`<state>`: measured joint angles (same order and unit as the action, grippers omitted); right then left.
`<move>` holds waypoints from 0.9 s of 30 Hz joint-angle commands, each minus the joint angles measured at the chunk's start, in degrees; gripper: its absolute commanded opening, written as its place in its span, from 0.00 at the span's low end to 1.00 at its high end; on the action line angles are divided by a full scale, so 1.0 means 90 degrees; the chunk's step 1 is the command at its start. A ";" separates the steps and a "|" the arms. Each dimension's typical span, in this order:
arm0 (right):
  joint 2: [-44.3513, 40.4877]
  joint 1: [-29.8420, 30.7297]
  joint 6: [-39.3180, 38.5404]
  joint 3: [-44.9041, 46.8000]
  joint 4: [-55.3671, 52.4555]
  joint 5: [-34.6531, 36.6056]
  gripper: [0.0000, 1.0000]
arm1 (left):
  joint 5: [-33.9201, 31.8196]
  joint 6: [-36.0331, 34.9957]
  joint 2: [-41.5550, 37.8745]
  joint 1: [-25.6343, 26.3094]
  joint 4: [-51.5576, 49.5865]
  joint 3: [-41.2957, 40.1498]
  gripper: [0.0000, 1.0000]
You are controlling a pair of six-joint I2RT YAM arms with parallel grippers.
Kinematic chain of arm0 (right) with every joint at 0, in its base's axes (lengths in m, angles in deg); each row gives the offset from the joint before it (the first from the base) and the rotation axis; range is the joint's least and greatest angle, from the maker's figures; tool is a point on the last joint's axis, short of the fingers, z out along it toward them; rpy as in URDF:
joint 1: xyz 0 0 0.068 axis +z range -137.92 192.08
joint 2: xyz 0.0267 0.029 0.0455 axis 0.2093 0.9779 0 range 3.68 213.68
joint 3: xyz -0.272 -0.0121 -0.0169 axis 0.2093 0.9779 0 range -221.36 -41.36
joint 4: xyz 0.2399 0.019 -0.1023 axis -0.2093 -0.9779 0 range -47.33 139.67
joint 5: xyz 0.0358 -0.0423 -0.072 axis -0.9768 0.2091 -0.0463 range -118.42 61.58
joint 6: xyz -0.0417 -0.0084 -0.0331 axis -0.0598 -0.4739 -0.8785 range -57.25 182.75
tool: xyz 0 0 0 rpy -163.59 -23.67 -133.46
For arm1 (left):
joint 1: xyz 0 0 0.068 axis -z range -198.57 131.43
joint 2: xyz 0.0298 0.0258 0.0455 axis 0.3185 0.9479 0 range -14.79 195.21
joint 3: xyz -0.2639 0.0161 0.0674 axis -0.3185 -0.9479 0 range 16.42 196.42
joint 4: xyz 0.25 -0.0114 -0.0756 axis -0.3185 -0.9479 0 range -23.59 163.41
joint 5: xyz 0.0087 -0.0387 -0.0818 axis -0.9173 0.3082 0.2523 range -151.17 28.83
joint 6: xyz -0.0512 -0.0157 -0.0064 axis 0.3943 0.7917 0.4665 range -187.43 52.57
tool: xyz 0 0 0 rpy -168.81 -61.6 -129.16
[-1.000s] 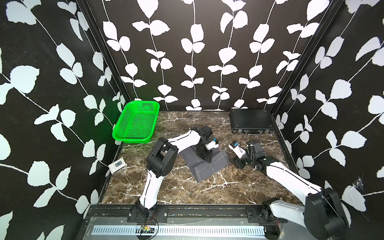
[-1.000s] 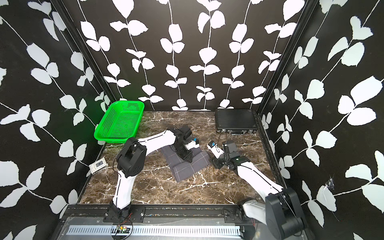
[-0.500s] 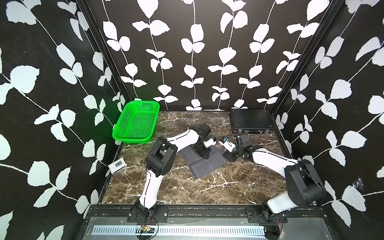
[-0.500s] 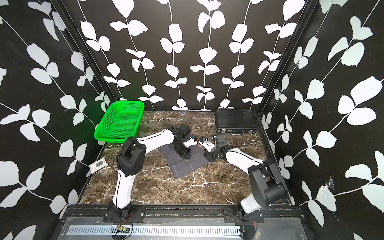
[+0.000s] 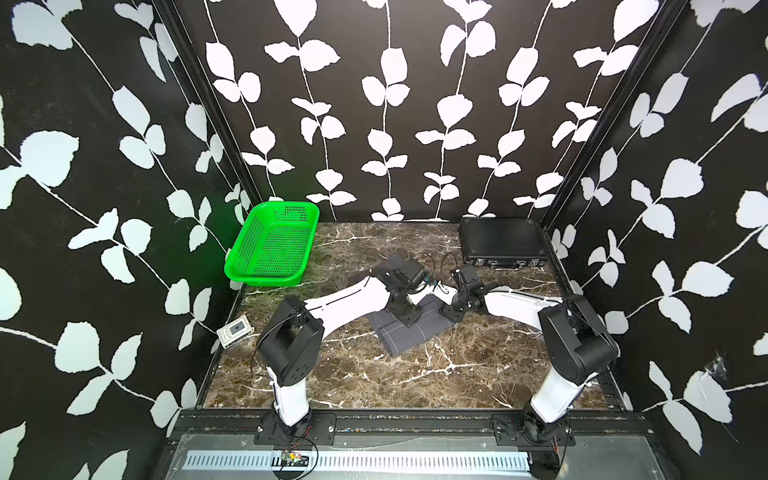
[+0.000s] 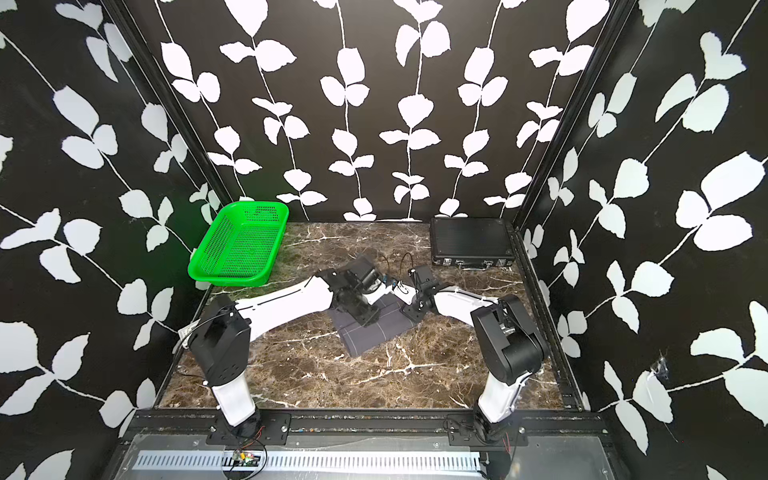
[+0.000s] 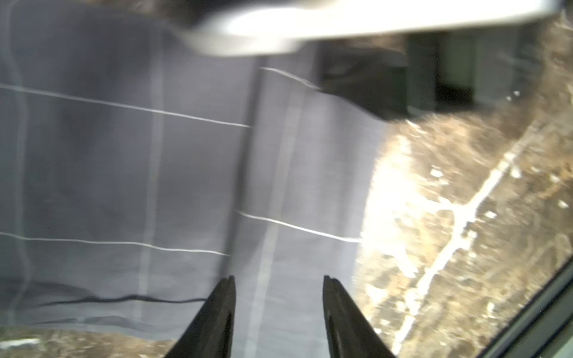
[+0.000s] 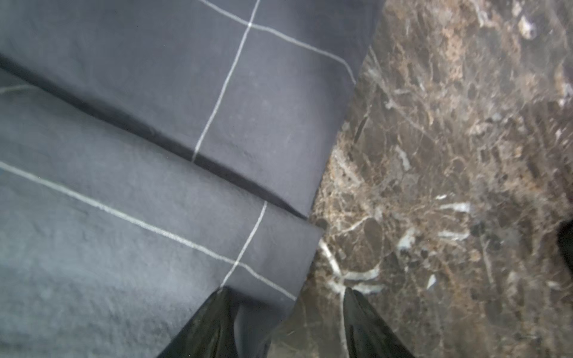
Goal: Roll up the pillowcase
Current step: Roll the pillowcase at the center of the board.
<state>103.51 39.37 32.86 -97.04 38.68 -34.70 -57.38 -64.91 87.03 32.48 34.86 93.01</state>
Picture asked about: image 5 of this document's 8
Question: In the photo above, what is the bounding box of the grey checked pillowcase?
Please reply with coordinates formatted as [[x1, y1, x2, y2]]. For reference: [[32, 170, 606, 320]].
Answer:
[[367, 254, 460, 359]]

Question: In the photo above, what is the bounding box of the small circuit board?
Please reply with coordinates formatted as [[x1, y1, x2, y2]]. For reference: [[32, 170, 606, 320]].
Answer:
[[275, 450, 312, 470]]

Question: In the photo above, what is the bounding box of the small white digital meter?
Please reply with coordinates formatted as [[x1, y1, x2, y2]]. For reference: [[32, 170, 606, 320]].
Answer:
[[216, 315, 254, 349]]

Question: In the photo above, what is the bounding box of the white slotted cable duct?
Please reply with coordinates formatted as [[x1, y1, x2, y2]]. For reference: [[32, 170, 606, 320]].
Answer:
[[182, 450, 530, 475]]

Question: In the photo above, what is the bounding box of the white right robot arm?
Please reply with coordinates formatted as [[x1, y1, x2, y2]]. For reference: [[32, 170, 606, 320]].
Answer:
[[442, 264, 619, 445]]

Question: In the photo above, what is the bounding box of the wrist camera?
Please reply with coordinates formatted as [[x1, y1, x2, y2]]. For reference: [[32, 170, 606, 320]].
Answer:
[[430, 283, 458, 305], [408, 277, 433, 304]]

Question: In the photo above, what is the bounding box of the black front mounting rail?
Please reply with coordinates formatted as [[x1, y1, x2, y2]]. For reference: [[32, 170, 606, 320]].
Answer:
[[169, 409, 654, 450]]

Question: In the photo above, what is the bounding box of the green plastic basket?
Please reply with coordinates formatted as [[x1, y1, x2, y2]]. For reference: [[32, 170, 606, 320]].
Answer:
[[224, 201, 320, 287]]

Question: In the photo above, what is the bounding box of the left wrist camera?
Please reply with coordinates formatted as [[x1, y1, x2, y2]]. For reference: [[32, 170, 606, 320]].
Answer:
[[408, 277, 433, 304]]

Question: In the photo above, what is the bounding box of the black hard carrying case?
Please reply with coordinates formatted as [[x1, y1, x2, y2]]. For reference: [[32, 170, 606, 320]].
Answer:
[[459, 217, 548, 269]]

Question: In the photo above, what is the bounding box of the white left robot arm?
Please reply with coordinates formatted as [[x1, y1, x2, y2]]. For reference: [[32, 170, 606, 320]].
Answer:
[[256, 256, 430, 429]]

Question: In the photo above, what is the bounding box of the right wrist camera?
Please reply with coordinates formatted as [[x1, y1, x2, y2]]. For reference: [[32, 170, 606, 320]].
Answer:
[[430, 283, 458, 305]]

